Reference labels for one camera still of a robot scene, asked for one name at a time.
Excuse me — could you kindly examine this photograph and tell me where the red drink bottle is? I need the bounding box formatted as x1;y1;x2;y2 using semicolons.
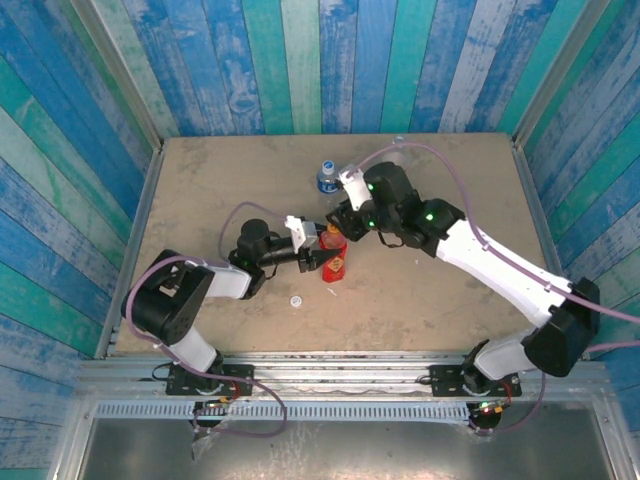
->
318;223;350;285

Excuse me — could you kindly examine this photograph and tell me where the blue label water bottle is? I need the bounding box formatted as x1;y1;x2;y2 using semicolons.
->
316;159;344;202

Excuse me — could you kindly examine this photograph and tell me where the aluminium table edge strip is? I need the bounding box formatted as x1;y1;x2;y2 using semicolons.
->
510;134;591;360
94;142;166;359

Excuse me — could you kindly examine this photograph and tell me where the small circuit board with LEDs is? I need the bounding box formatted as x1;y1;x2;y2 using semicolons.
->
468;397;512;435
193;397;236;436

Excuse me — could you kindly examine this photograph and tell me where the grey metal panel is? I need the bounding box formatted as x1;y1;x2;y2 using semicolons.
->
74;417;619;480

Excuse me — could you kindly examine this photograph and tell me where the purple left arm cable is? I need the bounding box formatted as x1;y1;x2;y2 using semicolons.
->
124;201;296;441

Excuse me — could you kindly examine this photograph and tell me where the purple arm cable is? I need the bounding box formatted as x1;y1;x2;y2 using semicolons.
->
124;201;296;441
347;141;640;436

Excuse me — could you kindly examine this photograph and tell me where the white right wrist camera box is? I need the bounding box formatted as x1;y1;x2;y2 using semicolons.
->
337;167;375;213

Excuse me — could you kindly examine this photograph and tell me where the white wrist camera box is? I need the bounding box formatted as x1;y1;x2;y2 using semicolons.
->
284;214;319;254
337;167;375;213

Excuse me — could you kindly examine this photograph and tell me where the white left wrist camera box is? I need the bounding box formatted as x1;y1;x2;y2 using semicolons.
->
284;214;319;254

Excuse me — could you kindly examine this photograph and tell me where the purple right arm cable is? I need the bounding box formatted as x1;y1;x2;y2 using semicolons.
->
347;141;640;436

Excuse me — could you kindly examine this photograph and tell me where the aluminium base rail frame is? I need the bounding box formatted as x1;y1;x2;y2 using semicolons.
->
77;349;609;407

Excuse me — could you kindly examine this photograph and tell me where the white slotted cable duct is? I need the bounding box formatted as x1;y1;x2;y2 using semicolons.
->
94;399;471;424

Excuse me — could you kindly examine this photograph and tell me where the aluminium corner post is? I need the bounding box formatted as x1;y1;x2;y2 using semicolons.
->
512;0;614;146
69;0;166;151

